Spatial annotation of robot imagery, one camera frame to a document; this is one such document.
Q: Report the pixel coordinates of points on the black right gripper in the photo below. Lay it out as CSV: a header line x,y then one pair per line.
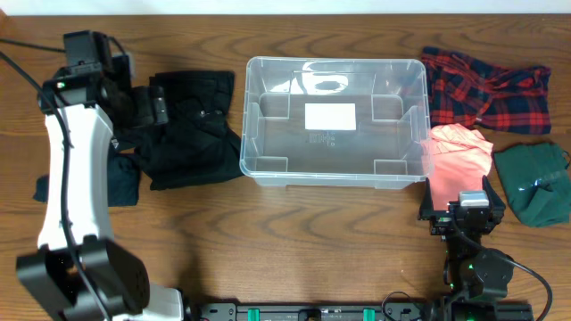
x,y
440,222

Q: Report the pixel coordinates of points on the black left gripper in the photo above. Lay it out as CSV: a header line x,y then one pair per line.
x,y
149,105

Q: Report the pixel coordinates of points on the black trousers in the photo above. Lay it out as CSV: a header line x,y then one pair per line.
x,y
196,146

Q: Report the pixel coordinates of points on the clear plastic storage container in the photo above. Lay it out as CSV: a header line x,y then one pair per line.
x,y
389,149

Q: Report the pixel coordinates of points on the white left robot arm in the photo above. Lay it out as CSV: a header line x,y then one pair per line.
x,y
79,272

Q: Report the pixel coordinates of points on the white label in container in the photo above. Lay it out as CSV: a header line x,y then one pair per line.
x,y
330,116

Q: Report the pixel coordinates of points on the pink folded garment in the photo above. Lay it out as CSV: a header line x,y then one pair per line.
x,y
461,158

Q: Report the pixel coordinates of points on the dark green folded garment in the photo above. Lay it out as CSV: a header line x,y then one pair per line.
x,y
535,180

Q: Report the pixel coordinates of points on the dark navy folded garment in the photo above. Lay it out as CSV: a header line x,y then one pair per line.
x,y
123,180

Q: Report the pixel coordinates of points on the red plaid flannel shirt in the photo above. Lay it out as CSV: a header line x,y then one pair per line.
x,y
467,91

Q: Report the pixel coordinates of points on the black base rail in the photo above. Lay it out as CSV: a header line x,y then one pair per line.
x,y
403,311

